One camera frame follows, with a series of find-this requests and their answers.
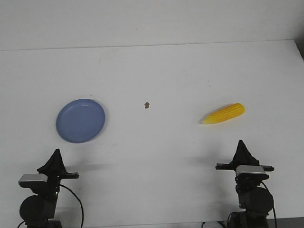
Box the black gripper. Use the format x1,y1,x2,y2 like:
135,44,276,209
37,149,79,190
215,140,275,171

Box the yellow corn cob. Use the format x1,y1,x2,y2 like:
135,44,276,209
201,103,245,124

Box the blue round plate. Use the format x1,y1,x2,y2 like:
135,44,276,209
56,99,106,143

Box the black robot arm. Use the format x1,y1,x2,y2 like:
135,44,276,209
215,140,274,228
18,149,84,228

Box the small brown crumb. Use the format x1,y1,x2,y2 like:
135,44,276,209
144,102,150,109

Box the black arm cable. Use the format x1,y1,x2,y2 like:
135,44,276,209
16,184,85,228
261,181,278,228

